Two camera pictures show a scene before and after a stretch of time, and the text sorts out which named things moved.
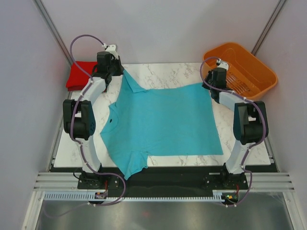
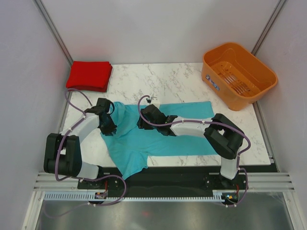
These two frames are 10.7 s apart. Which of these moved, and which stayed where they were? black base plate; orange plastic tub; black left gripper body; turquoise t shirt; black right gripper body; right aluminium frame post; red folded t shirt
Moved: black right gripper body; black left gripper body; turquoise t shirt
Stayed: orange plastic tub; right aluminium frame post; black base plate; red folded t shirt
